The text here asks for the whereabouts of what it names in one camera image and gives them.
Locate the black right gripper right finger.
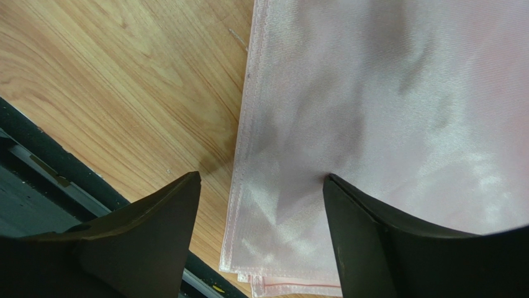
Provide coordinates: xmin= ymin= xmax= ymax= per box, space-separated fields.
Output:
xmin=323 ymin=174 xmax=528 ymax=297

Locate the pink cloth napkin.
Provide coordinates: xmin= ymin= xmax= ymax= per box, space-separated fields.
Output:
xmin=219 ymin=1 xmax=528 ymax=297

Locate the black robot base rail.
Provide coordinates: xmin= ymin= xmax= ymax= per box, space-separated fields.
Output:
xmin=0 ymin=97 xmax=249 ymax=298

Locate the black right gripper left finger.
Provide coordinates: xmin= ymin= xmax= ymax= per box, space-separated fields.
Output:
xmin=1 ymin=171 xmax=201 ymax=297

